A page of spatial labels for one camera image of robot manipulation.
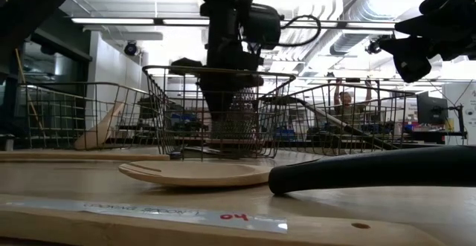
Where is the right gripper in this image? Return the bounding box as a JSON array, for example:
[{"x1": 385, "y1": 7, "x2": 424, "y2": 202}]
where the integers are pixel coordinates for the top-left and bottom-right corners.
[{"x1": 379, "y1": 0, "x2": 464, "y2": 84}]

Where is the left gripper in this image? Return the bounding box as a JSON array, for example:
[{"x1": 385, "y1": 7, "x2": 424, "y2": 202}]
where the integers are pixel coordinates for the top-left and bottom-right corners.
[{"x1": 169, "y1": 51, "x2": 266, "y2": 123}]

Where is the gold wire basket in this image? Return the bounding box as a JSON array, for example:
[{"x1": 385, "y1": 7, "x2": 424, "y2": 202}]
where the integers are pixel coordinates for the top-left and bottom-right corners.
[
  {"x1": 16, "y1": 81, "x2": 164, "y2": 151},
  {"x1": 142, "y1": 65, "x2": 298, "y2": 161},
  {"x1": 259, "y1": 82, "x2": 417, "y2": 157}
]

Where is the iridescent knife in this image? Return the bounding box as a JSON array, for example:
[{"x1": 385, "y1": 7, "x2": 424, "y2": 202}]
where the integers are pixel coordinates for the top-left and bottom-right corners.
[{"x1": 185, "y1": 145, "x2": 231, "y2": 156}]

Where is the black slotted spatula steel shaft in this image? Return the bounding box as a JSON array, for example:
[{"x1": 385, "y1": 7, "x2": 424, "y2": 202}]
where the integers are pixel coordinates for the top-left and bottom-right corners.
[{"x1": 259, "y1": 94, "x2": 399, "y2": 150}]

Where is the long wooden spatula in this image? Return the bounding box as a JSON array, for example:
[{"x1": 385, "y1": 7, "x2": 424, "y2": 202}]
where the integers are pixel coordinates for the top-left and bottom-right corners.
[{"x1": 73, "y1": 102, "x2": 127, "y2": 151}]

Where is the black rubber handle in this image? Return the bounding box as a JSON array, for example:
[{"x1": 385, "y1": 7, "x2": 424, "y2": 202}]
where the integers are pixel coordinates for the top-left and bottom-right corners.
[{"x1": 267, "y1": 144, "x2": 476, "y2": 197}]

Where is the pink steel box grater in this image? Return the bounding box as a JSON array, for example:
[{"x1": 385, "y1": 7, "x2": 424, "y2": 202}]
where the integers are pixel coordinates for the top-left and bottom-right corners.
[{"x1": 206, "y1": 85, "x2": 266, "y2": 151}]

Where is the black hanging ceiling device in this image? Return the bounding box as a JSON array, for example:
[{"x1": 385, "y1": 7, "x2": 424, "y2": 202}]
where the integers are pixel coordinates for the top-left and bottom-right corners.
[{"x1": 364, "y1": 37, "x2": 387, "y2": 55}]

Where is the blue storage bin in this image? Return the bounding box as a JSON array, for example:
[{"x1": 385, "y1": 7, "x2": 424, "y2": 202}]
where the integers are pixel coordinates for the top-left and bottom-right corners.
[{"x1": 273, "y1": 126, "x2": 298, "y2": 141}]

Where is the wooden spoon head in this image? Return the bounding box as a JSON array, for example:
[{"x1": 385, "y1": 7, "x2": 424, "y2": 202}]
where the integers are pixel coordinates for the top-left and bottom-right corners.
[{"x1": 118, "y1": 160, "x2": 277, "y2": 187}]

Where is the white poster board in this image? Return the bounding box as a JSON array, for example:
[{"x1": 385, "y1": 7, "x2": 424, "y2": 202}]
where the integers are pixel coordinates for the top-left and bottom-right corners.
[{"x1": 442, "y1": 81, "x2": 476, "y2": 146}]

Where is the black computer monitor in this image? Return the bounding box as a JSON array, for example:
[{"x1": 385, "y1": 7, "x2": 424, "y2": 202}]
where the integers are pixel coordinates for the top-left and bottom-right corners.
[{"x1": 416, "y1": 91, "x2": 450, "y2": 125}]

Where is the black monitor stand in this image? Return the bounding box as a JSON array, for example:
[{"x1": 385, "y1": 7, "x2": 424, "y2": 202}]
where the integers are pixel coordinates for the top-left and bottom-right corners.
[{"x1": 448, "y1": 103, "x2": 468, "y2": 140}]

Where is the pink box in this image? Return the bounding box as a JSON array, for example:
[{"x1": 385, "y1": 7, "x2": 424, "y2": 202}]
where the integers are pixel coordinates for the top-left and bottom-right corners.
[{"x1": 411, "y1": 122, "x2": 443, "y2": 132}]

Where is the black ceiling spotlight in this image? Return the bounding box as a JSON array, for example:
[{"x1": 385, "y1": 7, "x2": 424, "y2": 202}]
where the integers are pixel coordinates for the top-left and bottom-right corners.
[{"x1": 123, "y1": 40, "x2": 139, "y2": 57}]

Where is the long ceiling light bar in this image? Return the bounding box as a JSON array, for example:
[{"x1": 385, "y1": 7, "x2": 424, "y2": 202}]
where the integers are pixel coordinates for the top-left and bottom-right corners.
[{"x1": 70, "y1": 16, "x2": 402, "y2": 30}]

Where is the person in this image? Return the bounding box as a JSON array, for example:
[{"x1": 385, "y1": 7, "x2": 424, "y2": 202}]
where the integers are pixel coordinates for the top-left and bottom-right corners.
[{"x1": 332, "y1": 77, "x2": 373, "y2": 128}]

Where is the small grey box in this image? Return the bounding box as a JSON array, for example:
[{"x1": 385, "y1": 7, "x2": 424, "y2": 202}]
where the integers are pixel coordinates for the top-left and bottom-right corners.
[{"x1": 0, "y1": 133, "x2": 16, "y2": 152}]

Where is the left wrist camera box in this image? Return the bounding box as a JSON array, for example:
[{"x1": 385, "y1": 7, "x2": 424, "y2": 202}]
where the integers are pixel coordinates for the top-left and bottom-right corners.
[{"x1": 245, "y1": 2, "x2": 283, "y2": 51}]

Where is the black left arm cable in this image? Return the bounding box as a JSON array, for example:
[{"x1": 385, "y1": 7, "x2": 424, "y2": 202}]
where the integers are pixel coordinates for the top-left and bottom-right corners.
[{"x1": 277, "y1": 14, "x2": 323, "y2": 48}]

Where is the yellow extension cable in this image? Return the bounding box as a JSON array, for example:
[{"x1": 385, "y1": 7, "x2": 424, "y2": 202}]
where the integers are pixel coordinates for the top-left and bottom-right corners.
[{"x1": 13, "y1": 48, "x2": 48, "y2": 139}]

